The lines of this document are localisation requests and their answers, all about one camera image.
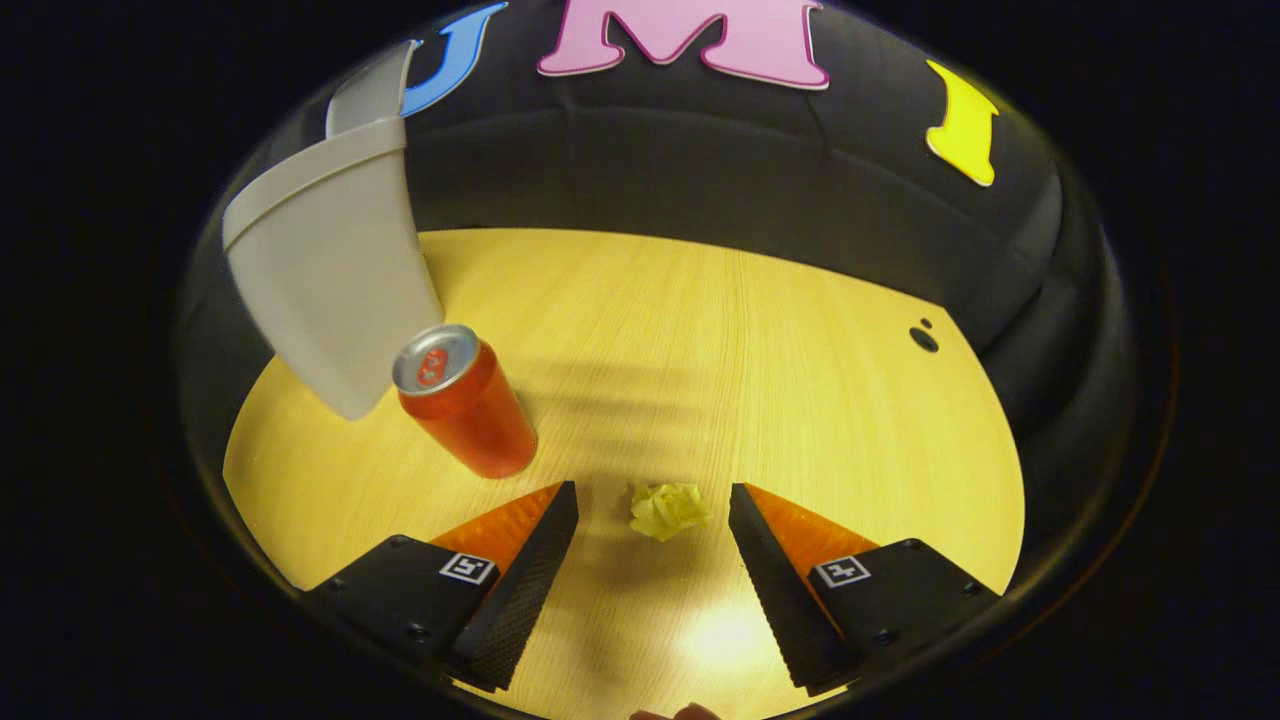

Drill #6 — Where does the yellow paper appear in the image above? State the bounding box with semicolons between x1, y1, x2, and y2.
629;482;712;543

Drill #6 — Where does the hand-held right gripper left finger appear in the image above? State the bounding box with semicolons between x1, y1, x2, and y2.
298;481;580;693

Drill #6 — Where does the red pop can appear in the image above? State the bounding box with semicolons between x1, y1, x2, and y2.
392;324;539;480

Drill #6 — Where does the white desktop garbage bin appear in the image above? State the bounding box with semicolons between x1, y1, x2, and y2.
222;40;446;421

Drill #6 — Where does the wooden desktop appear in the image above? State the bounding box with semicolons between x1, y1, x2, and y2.
222;228;1026;720

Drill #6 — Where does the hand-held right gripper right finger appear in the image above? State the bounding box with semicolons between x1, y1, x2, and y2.
727;483;1002;698

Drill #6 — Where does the black backdrop cloth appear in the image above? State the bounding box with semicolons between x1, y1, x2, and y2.
175;0;1141;601

